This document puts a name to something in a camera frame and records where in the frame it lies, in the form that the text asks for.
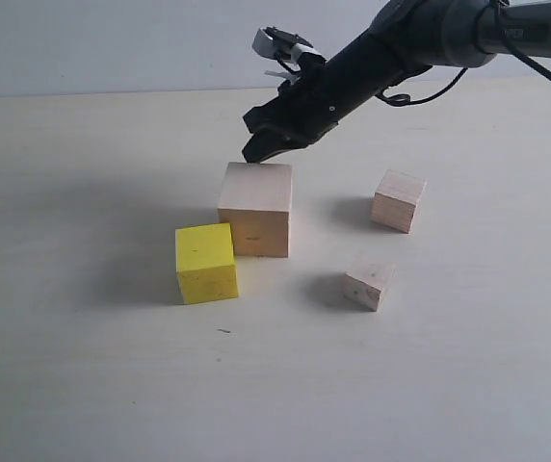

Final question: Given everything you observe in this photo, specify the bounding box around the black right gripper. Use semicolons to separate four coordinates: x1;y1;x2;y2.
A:
242;47;405;164

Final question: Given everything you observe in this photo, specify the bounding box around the large wooden cube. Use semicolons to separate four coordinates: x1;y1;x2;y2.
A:
217;162;293;258

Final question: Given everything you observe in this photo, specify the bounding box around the yellow cube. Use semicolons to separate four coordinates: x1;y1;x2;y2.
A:
175;222;239;304

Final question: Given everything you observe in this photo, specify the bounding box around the medium layered wooden cube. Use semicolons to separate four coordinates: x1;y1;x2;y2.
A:
371;169;427;234

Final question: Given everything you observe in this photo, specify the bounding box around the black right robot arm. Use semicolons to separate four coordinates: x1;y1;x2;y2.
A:
242;1;551;164

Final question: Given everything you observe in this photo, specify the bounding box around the small wooden cube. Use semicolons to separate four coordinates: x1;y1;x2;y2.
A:
342;253;395;312

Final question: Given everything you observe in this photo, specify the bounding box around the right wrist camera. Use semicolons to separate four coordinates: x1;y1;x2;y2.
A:
251;26;327;76

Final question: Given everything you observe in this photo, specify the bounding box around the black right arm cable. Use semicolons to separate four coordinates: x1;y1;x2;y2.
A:
375;0;551;107

